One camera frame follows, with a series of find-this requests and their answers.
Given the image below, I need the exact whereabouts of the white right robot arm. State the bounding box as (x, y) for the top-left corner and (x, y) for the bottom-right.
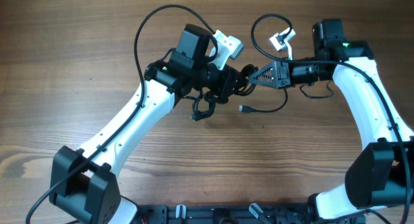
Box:
(248, 19), (413, 223)

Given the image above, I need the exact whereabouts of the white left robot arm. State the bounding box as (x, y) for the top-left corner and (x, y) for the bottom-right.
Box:
(49, 24), (246, 223)

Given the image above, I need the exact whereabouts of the black usb cable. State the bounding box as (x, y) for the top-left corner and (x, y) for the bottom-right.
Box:
(238, 87), (289, 114)

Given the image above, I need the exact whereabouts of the black left camera cable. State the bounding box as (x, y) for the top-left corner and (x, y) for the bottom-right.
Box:
(25, 4), (219, 224)

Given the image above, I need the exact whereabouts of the black right camera cable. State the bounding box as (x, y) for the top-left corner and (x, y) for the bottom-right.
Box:
(250, 13), (411, 224)

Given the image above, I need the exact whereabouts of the black camera cable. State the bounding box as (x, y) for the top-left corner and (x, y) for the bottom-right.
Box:
(25, 4), (219, 224)
(250, 13), (411, 224)

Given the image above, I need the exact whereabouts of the black cable bundle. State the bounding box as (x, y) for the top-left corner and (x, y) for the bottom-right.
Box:
(182, 63), (259, 122)

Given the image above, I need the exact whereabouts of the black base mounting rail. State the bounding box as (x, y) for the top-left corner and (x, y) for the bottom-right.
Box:
(133, 203), (366, 224)

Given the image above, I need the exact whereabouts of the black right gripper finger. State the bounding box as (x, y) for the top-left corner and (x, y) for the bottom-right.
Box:
(248, 71), (277, 88)
(249, 61), (278, 78)

